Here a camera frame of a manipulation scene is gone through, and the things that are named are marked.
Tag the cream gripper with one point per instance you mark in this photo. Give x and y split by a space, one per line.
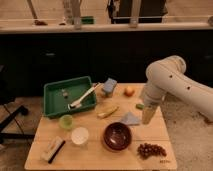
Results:
148 113

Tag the blue sponge block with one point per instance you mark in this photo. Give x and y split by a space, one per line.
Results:
108 87

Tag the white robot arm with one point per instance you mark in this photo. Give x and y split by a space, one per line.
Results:
167 76

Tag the orange round fruit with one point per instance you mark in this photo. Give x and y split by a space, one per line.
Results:
129 91

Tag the dark red bowl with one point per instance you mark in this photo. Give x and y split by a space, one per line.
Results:
117 137

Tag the green pepper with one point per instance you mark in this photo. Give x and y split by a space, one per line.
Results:
140 106

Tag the green plastic tray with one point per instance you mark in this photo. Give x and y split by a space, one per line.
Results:
55 105

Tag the white paper cup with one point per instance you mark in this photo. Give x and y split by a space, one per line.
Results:
80 136

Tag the bunch of dark grapes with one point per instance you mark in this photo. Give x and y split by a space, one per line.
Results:
147 150

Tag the green plastic cup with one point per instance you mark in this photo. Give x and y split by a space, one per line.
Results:
66 122

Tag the wooden folding table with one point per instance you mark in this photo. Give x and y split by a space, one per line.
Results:
93 156

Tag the black office chair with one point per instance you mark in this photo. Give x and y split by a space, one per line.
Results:
5 98

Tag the grey folded cloth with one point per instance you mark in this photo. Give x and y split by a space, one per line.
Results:
130 119

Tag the white brush black handle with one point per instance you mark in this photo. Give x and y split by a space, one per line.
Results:
52 149

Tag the small object in tray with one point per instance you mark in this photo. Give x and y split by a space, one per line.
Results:
64 93

